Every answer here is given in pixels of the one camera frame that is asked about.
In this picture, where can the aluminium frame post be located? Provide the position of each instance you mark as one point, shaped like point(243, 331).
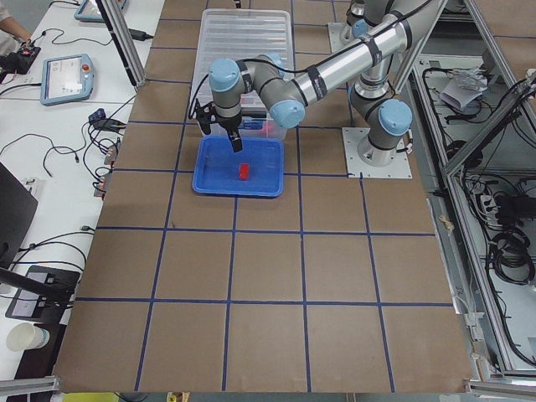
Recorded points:
point(117, 27)

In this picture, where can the white paper cup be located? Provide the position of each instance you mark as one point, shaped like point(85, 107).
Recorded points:
point(26, 336)

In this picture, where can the clear plastic box lid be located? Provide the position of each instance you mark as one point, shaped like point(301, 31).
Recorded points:
point(240, 34)

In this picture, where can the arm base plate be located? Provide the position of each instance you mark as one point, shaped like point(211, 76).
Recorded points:
point(365, 161)

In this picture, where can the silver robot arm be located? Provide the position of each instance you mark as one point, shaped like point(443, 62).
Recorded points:
point(393, 27)

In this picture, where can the black power adapter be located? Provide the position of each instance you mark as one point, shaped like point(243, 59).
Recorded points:
point(139, 35)

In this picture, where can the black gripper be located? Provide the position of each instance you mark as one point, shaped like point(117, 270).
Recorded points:
point(228, 124)

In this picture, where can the blue plastic tray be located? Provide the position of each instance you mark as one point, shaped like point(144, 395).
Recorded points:
point(255, 171)

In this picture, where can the clear plastic storage box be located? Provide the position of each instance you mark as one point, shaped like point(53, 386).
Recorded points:
point(256, 120)

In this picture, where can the red block with round peg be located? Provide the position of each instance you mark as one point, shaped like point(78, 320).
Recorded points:
point(244, 171)

